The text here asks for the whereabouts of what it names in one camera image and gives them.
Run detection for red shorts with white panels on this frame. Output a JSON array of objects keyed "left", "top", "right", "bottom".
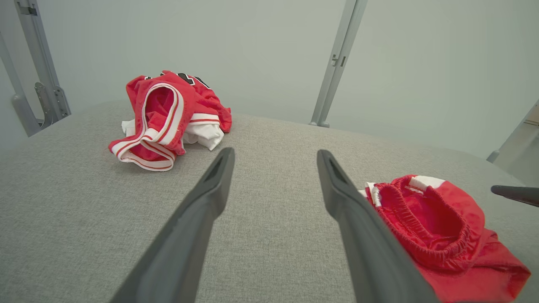
[{"left": 358, "top": 175, "right": 531, "bottom": 303}]

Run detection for grey partition post with latch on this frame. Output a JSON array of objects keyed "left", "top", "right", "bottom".
[{"left": 310, "top": 0, "right": 369, "bottom": 128}]

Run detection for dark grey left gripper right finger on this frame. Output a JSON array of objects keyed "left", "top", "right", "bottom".
[{"left": 317, "top": 149, "right": 440, "bottom": 303}]

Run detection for red jersey with white trim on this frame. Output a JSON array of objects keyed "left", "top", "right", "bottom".
[{"left": 109, "top": 70, "right": 232, "bottom": 172}]

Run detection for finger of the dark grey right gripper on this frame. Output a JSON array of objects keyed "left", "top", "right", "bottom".
[{"left": 491, "top": 186, "right": 539, "bottom": 207}]

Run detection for grey fabric sofa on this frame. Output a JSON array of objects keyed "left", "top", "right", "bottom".
[{"left": 0, "top": 100, "right": 539, "bottom": 303}]

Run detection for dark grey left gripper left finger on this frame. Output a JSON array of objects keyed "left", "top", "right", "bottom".
[{"left": 110, "top": 147, "right": 235, "bottom": 303}]

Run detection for grey partition foot frame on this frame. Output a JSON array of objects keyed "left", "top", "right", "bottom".
[
  {"left": 0, "top": 0, "right": 71, "bottom": 137},
  {"left": 486, "top": 101, "right": 539, "bottom": 165}
]

